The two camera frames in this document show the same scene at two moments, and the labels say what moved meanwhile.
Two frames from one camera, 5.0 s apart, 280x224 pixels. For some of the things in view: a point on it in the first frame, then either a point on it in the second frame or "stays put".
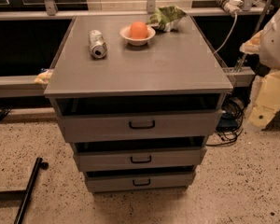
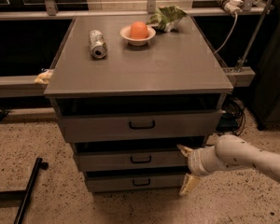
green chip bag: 166,18 stays put
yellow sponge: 44,77 stays put
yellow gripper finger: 272,92 to 189,185
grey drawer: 139,159 stays put
